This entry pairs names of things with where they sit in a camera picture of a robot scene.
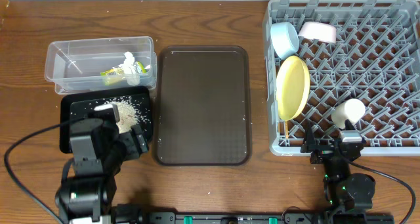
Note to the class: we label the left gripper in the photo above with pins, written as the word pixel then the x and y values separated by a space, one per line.
pixel 128 141

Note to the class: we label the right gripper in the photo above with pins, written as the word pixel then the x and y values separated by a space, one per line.
pixel 323 152

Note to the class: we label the white cup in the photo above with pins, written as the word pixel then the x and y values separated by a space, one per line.
pixel 352 110

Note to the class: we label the wooden chopstick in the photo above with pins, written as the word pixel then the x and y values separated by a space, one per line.
pixel 286 129

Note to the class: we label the yellow plate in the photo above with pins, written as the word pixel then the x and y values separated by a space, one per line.
pixel 292 87

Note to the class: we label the yellow snack wrapper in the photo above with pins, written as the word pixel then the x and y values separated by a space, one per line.
pixel 116 74

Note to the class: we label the white tissue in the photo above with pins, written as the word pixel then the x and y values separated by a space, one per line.
pixel 130 70

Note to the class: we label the pink white bowl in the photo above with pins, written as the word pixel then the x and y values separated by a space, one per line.
pixel 320 31

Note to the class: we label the light blue bowl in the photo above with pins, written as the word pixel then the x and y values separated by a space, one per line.
pixel 284 39

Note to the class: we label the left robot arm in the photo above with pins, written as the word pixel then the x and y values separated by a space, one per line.
pixel 88 183

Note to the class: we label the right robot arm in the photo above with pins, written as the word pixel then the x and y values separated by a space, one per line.
pixel 350 194

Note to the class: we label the black waste tray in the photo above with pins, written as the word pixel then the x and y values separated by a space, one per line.
pixel 78 105

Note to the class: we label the grey dishwasher rack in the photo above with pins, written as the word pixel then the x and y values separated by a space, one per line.
pixel 375 59

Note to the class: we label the clear plastic bin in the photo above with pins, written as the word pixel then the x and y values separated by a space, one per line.
pixel 75 66

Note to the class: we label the dark brown tray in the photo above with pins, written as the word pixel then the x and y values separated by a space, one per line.
pixel 203 109

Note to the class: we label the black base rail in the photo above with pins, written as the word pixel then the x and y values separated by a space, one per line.
pixel 133 214

